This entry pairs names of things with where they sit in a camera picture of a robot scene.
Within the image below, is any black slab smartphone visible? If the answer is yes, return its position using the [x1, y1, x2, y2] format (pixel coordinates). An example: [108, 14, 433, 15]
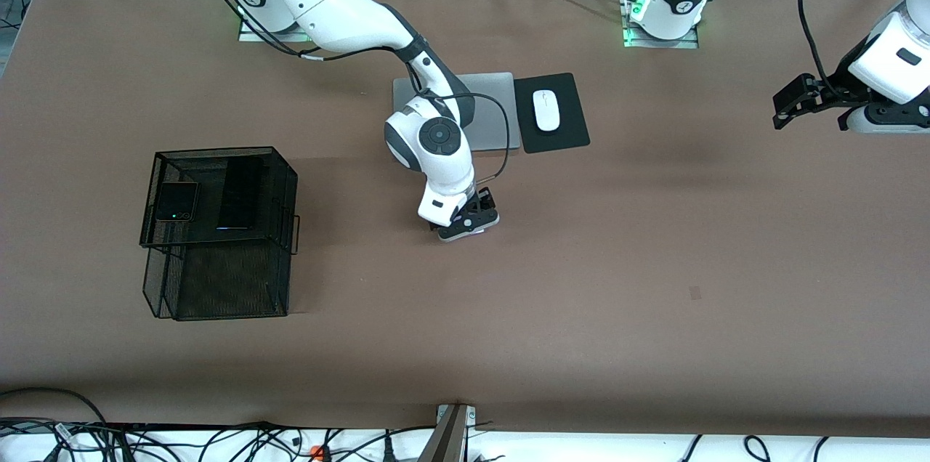
[218, 155, 266, 232]

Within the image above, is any black flip phone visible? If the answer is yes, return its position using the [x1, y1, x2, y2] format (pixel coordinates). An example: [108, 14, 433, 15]
[154, 182, 200, 222]

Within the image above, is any white computer mouse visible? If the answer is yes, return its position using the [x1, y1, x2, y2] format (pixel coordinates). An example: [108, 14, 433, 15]
[533, 89, 562, 133]

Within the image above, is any silver laptop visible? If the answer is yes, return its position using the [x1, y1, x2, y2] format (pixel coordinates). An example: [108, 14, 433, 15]
[392, 72, 522, 152]

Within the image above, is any black mouse pad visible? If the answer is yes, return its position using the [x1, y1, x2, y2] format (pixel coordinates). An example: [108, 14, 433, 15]
[513, 73, 591, 155]

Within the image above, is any black mesh two-tier tray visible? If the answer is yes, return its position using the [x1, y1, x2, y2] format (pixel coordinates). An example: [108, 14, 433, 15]
[139, 147, 302, 321]

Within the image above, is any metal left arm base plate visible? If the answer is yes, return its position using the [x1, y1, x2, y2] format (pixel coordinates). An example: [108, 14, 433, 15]
[623, 0, 700, 50]

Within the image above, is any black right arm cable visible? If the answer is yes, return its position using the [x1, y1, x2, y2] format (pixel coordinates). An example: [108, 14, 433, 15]
[190, 0, 511, 183]

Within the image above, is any grey metal camera post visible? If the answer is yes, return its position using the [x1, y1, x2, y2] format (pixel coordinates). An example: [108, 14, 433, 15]
[418, 404, 477, 462]

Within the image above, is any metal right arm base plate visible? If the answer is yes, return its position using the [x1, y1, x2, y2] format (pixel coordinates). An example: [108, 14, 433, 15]
[238, 15, 313, 43]

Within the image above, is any tangled black cable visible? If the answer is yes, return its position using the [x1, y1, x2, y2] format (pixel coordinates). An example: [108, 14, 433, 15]
[109, 421, 437, 462]

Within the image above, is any thick black looped cable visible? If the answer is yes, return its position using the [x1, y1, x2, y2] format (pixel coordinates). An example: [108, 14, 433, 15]
[0, 388, 110, 462]

